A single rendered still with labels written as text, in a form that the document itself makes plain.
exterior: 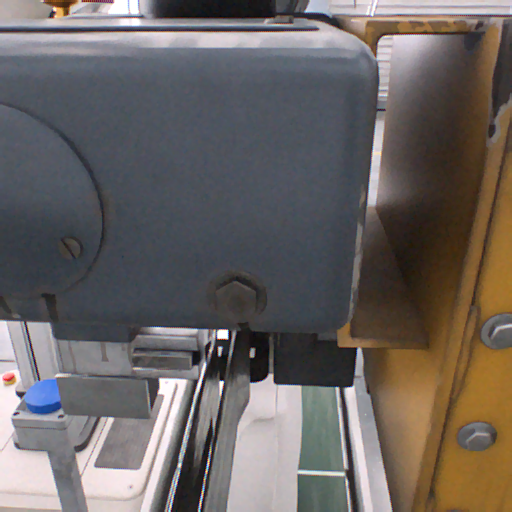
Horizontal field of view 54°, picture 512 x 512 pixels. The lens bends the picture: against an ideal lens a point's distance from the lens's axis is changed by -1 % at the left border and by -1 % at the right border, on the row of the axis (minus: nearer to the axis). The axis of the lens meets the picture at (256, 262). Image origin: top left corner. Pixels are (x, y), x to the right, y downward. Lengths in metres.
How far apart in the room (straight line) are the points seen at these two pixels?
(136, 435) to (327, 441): 0.55
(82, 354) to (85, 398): 0.06
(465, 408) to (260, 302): 0.16
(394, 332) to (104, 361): 0.32
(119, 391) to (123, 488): 0.90
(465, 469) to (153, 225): 0.24
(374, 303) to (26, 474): 1.32
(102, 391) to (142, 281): 0.38
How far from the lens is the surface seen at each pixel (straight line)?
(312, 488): 1.25
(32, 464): 1.57
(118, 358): 0.52
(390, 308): 0.32
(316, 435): 1.36
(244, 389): 0.46
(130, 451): 1.52
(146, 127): 0.16
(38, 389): 0.81
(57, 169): 0.17
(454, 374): 0.28
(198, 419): 0.34
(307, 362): 0.49
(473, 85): 0.25
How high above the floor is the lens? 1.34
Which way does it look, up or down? 26 degrees down
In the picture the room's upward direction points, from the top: straight up
